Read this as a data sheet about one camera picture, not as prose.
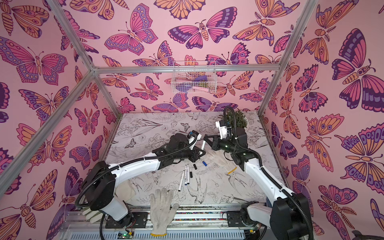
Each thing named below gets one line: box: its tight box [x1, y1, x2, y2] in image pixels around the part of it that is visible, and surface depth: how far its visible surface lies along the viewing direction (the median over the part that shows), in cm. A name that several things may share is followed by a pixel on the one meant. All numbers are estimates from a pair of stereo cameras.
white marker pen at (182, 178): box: [178, 170, 185, 192], surface depth 87 cm
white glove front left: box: [82, 208, 104, 224], surface depth 76 cm
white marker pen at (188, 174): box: [186, 164, 190, 185], surface depth 89 cm
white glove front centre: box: [150, 188, 180, 236], surface depth 79 cm
